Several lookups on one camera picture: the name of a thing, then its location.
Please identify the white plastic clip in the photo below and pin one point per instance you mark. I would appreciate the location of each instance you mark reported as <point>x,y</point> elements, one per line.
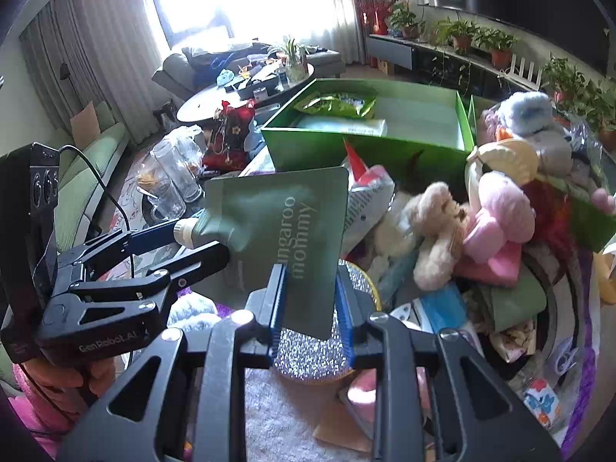
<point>565,358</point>

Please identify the pink plush toy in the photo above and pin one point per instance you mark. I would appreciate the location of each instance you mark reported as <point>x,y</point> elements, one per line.
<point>505,207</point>

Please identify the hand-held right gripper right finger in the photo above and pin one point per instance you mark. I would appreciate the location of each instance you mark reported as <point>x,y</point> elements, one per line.
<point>347,317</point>

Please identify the cream dumpling mold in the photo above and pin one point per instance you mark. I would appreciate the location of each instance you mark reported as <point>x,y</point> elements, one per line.
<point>505,156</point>

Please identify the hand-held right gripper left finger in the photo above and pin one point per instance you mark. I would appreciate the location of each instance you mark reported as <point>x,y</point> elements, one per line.
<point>276,308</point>

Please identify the blue white plush toy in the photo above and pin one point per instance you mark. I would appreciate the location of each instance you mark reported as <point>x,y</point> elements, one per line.
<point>524,108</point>

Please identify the pale window curtain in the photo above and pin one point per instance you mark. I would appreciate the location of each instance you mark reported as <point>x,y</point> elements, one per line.
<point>356,9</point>

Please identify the pink heart toy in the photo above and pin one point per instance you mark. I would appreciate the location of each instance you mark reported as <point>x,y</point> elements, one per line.
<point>605,201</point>

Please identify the tan cushion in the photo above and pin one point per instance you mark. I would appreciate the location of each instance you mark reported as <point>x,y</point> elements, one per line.
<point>86,120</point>

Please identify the white printed bag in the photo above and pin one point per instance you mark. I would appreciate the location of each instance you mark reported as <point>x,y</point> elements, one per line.
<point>368,202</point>

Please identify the white duck plush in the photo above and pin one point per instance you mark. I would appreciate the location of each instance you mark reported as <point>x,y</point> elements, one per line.
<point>506,134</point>

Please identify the white router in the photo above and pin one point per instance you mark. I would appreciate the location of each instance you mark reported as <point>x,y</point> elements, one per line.
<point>524,74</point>

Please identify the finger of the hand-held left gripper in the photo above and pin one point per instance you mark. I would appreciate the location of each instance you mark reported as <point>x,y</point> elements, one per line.
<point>192,264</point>
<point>149,238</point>

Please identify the tan cloth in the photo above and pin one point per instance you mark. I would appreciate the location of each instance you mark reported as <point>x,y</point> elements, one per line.
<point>341,423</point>

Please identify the grey plush toy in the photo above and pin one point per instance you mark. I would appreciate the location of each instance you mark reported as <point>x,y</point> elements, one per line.
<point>556,149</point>

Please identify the red flower decoration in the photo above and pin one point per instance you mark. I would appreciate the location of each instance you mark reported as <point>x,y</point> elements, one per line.
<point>375,12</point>

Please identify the round dark coffee table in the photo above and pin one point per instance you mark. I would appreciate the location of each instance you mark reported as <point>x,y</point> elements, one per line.
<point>202,103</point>

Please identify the black tray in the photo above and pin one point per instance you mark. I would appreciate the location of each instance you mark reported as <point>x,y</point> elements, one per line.
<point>260,87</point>

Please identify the silver steel wool scrubber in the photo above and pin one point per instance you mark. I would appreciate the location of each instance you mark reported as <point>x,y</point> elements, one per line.
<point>313,356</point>

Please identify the clear plastic wrap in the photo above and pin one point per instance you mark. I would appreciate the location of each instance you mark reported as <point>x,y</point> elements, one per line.
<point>587,149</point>

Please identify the olive green cloth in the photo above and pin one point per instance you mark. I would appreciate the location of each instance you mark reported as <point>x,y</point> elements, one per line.
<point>515,303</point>

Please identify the red feather toy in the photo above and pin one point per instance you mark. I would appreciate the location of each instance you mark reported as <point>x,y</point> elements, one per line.
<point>548,221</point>

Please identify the green sofa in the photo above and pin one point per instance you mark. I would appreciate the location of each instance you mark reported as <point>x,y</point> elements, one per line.
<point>86,163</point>

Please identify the black floor lamp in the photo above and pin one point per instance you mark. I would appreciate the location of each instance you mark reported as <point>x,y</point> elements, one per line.
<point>64,72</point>

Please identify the beige teddy bear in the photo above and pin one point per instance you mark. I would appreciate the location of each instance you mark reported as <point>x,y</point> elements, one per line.
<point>433,231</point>

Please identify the row of potted plants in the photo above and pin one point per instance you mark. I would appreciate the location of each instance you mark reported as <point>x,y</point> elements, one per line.
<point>500,41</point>

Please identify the person's left forearm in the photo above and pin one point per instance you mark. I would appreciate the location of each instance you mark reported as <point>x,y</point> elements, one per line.
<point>36,414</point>

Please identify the small blue toy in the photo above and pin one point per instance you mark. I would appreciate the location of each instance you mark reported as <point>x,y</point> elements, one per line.
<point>226,78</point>

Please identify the red flowered bag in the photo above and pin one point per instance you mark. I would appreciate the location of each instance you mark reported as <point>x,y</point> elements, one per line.
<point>228,139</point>

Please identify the pink knit toy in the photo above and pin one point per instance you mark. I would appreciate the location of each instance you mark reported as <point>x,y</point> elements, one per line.
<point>491,125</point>

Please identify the spider plant in glass vase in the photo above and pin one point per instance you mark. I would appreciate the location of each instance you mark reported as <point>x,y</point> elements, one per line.
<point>293,60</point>

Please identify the black round basket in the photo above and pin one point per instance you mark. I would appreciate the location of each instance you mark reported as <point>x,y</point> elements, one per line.
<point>553,308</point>

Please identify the group of glass jars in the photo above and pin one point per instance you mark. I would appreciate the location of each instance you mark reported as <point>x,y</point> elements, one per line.
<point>168,178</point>

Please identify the green snack bag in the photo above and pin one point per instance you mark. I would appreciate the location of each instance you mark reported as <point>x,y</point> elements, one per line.
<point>337,105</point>

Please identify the grey curtain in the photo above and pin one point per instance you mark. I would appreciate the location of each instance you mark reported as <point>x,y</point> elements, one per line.
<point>96,57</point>

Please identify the yellow wooden side table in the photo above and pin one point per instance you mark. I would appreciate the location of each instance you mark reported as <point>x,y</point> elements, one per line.
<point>604,279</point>

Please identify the person's left hand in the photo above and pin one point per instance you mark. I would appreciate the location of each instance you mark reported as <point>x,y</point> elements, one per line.
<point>62,378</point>

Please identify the green cardboard box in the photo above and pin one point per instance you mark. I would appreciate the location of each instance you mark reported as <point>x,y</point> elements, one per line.
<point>365,154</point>
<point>577,221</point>

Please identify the dark green spout pouch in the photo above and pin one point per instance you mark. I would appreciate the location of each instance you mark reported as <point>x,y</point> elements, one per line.
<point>288,221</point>

